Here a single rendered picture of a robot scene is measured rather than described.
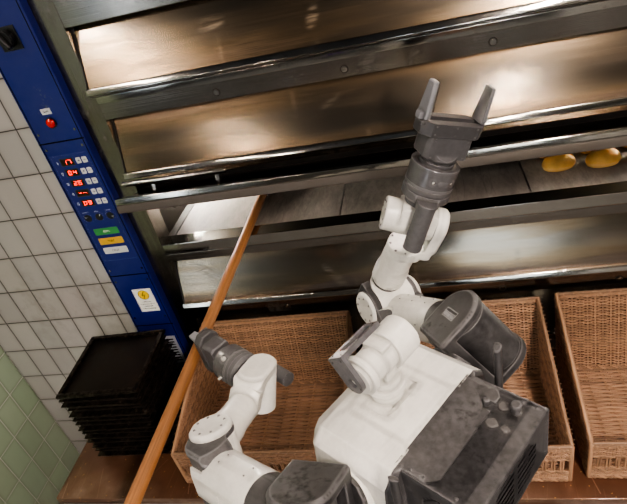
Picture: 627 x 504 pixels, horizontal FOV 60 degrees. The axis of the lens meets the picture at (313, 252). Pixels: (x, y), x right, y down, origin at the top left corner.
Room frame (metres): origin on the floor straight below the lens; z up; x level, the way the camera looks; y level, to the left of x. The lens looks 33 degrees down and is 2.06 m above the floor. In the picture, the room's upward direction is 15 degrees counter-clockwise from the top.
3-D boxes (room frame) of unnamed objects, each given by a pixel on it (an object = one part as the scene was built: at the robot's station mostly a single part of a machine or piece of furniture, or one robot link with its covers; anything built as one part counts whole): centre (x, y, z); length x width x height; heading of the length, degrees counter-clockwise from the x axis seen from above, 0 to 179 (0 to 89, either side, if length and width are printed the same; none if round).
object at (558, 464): (1.13, -0.33, 0.72); 0.56 x 0.49 x 0.28; 74
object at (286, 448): (1.29, 0.26, 0.72); 0.56 x 0.49 x 0.28; 74
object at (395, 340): (0.58, -0.06, 1.46); 0.10 x 0.07 x 0.09; 129
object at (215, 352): (0.99, 0.27, 1.19); 0.12 x 0.10 x 0.13; 39
